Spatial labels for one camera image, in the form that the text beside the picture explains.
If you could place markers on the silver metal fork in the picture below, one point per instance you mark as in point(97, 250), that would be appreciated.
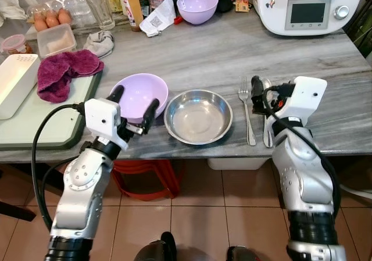
point(246, 107)

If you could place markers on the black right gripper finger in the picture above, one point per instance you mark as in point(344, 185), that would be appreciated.
point(258, 92)

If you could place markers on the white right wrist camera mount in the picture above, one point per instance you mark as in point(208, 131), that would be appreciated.
point(305, 98)

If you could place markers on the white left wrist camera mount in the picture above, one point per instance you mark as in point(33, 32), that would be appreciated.
point(102, 118)

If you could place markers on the black right robot foot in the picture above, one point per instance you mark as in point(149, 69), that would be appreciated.
point(244, 254)

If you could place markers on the white kitchen appliance with screen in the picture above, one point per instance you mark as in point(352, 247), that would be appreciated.
point(308, 5)

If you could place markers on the clear plastic food box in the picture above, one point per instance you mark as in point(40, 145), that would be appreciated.
point(56, 40)

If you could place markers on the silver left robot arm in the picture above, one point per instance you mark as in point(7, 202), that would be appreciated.
point(81, 185)

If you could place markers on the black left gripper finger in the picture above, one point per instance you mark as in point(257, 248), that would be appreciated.
point(117, 93)
point(151, 113)

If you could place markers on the small yellow box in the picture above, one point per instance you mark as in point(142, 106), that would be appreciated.
point(242, 4)

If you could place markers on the green plant leaves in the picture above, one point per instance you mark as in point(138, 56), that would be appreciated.
point(361, 28)

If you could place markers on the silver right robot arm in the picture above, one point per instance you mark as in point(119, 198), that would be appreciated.
point(302, 174)

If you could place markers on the black round object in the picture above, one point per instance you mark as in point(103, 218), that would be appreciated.
point(224, 0)

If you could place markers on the white box under table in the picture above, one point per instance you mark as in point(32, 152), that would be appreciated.
point(238, 163)

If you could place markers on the white curved tube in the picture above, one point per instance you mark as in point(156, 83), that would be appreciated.
point(356, 191)

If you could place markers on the brown egg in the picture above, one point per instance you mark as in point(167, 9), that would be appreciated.
point(64, 16)
point(52, 20)
point(40, 25)

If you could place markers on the clear tall glass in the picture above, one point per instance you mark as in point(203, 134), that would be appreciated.
point(97, 5)

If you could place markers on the white paper bag QR code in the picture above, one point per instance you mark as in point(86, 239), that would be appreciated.
point(157, 20)

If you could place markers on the white rectangular container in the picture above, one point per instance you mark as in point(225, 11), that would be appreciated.
point(14, 83)

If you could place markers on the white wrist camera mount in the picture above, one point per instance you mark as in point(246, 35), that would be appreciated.
point(102, 118)
point(305, 98)

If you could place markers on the stainless steel bowl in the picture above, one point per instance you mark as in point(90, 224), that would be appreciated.
point(199, 118)

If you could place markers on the lavender plastic bowl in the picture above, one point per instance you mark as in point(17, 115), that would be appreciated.
point(200, 8)
point(142, 92)

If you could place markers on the magenta towel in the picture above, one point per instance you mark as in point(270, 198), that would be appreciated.
point(64, 72)

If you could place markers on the silver metal spoon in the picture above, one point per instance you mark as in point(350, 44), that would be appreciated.
point(268, 130)

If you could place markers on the clear plastic egg carton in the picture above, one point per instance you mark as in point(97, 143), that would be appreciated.
point(49, 11)

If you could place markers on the pale green tray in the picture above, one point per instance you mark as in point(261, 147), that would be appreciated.
point(52, 124)

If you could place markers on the white crumpled cloth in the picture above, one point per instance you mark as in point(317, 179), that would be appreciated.
point(10, 5)

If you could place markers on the jar with pink lid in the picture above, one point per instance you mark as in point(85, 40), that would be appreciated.
point(14, 43)

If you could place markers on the dark furniture leg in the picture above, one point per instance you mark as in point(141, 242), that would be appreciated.
point(17, 210)

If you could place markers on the black left robot foot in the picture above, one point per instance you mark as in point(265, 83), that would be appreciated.
point(157, 249)

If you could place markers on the grey crumpled cloth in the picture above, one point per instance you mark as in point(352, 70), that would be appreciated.
point(100, 43)

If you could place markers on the orange cylindrical bottle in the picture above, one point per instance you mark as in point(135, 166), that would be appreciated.
point(131, 5)

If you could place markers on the black robot foot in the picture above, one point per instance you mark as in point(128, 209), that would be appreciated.
point(157, 249)
point(244, 254)

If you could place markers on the red plastic stool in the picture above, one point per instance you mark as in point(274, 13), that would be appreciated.
point(145, 182)

